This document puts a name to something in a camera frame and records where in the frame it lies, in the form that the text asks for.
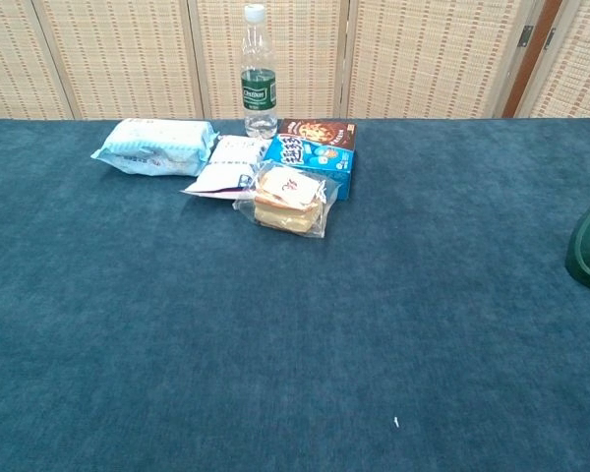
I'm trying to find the clear water bottle green label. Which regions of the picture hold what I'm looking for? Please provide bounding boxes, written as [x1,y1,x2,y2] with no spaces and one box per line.
[239,3,279,140]

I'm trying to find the bagged bread slices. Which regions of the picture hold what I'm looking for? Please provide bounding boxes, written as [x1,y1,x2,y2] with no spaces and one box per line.
[232,161,342,239]

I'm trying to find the blue table cloth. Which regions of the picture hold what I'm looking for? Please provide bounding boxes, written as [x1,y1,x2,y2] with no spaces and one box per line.
[0,117,590,472]

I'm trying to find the blue cookie box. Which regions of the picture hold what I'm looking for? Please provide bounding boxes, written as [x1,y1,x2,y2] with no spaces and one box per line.
[263,118,358,202]

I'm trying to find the white snack bag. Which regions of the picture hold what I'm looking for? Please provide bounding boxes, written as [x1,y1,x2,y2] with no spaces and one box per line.
[180,134,272,202]

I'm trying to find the light blue wet wipes pack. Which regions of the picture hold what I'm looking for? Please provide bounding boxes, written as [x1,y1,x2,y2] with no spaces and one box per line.
[89,117,219,178]

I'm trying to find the woven bamboo folding screen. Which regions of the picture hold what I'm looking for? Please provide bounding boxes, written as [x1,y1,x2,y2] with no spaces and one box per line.
[0,0,590,121]

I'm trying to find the brown wooden post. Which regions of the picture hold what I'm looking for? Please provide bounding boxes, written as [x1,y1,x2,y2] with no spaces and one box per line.
[501,0,564,118]

